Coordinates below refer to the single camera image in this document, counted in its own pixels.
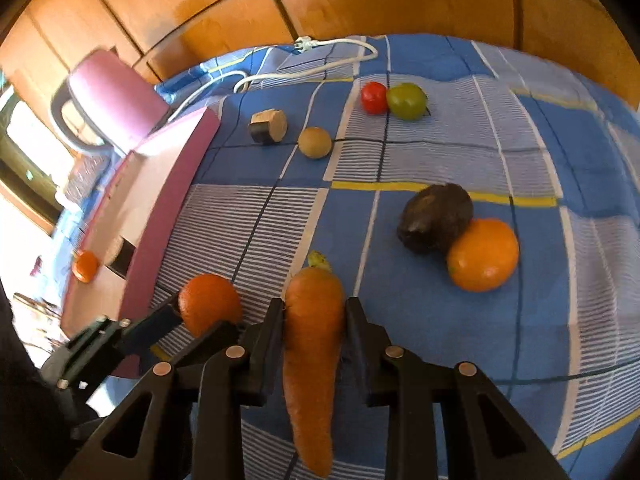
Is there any dark purple fruit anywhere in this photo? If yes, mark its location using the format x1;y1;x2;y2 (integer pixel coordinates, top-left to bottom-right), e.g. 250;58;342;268
396;183;474;255

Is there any pink electric kettle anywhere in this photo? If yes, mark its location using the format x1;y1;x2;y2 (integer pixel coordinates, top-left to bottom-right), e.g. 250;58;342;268
50;50;173;158

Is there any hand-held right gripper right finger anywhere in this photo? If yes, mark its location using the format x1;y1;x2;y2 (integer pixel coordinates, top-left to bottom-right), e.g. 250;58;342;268
346;297;571;480

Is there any white power cable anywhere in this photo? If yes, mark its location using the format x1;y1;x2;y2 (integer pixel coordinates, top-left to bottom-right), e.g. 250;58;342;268
167;35;378;121

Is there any green tomato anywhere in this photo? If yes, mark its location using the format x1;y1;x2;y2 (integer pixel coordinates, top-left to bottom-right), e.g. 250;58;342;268
387;82;428;122

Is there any small yellow-beige fruit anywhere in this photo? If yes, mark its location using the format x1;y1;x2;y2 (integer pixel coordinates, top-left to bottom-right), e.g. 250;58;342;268
297;126;333;160

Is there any red tomato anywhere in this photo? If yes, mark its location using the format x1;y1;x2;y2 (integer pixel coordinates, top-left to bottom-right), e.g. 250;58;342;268
360;81;390;115

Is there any blue plaid bedsheet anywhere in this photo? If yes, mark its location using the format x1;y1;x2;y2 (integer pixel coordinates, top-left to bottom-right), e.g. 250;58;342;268
50;34;640;480

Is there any wooden wardrobe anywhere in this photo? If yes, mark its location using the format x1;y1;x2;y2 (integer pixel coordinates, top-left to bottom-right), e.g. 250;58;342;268
0;0;636;126

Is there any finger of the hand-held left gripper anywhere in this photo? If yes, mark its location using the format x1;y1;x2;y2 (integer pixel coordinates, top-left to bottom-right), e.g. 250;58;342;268
170;321;245;377
120;304;184;358

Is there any orange with stem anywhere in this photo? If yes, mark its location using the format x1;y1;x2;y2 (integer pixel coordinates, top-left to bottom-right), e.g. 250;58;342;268
71;250;99;284

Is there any silver patterned tissue box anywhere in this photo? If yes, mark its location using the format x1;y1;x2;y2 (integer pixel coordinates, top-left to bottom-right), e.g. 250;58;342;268
55;152;113;208

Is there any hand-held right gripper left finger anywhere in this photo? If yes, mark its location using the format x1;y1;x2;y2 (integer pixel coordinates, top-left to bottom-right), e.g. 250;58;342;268
60;298;286;480

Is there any tan and dark fruit piece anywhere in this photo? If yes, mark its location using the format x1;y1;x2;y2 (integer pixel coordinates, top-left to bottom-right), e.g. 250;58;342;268
247;109;288;147

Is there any pink shallow box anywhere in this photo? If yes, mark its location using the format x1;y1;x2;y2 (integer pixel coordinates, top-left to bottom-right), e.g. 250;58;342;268
60;107;223;378

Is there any orange carrot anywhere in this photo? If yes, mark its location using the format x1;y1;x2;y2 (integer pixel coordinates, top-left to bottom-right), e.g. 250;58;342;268
282;251;347;478

